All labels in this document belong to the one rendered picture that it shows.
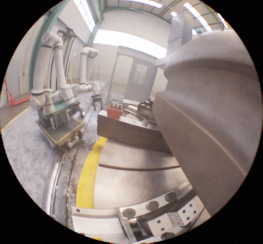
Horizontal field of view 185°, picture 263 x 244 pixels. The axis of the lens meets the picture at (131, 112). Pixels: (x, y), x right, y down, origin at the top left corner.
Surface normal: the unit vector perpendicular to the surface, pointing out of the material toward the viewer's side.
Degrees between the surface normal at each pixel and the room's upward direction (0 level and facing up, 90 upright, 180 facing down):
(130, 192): 0
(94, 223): 0
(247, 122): 90
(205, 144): 90
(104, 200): 0
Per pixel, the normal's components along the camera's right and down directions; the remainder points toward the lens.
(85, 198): 0.25, -0.89
